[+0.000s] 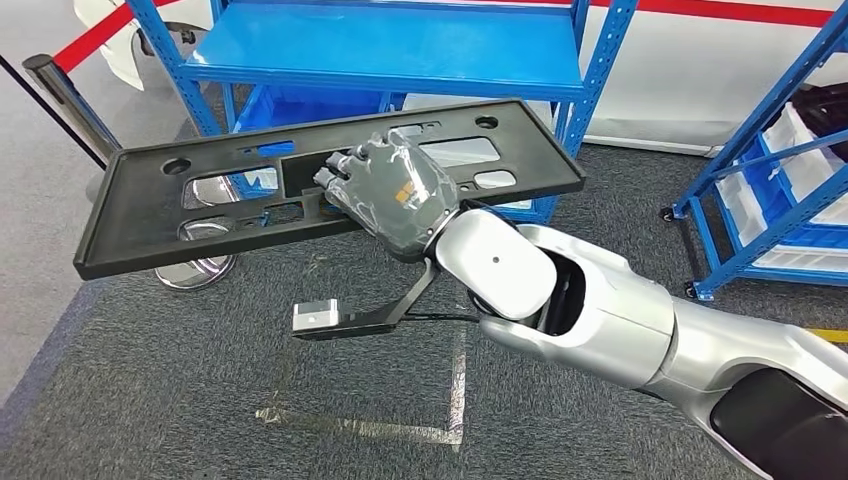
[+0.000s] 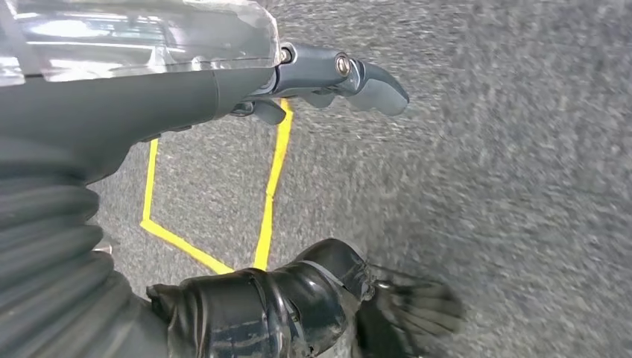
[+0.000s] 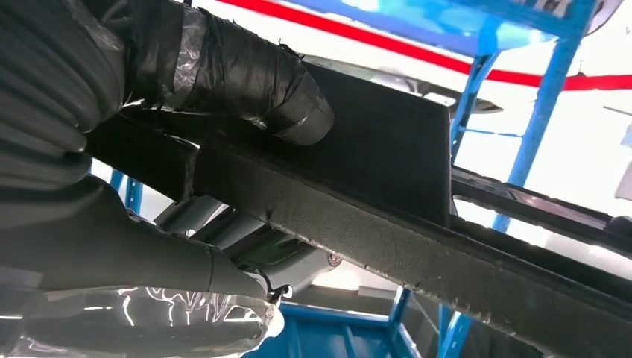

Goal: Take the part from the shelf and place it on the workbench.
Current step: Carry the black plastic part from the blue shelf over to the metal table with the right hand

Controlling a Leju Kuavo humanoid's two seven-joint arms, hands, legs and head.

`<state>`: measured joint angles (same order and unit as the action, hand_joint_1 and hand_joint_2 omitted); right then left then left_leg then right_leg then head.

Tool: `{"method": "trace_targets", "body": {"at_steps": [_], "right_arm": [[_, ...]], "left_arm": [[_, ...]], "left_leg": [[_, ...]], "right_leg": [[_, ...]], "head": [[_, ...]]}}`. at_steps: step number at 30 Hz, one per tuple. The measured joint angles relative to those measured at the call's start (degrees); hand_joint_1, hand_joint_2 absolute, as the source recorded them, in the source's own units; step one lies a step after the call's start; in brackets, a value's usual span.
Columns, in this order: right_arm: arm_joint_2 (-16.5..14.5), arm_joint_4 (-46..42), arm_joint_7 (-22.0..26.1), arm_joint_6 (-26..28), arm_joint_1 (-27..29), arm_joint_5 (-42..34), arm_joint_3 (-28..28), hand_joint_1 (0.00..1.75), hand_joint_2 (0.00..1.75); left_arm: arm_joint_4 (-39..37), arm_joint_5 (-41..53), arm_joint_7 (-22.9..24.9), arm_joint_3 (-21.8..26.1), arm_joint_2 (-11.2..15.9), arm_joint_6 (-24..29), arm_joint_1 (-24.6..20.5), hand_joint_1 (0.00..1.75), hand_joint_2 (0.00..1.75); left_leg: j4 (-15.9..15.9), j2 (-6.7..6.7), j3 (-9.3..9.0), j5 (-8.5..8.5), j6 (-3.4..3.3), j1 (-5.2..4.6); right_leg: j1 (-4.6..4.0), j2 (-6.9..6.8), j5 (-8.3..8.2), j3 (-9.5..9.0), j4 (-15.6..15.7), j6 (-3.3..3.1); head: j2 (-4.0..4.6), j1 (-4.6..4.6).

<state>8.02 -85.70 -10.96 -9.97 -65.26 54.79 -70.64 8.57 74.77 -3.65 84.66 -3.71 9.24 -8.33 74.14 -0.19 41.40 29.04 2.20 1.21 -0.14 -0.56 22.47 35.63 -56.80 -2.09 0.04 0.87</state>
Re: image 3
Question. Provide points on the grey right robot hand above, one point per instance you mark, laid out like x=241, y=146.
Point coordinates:
x=123, y=252

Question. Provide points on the blue metal shelf rack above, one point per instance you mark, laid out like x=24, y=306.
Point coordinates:
x=540, y=123

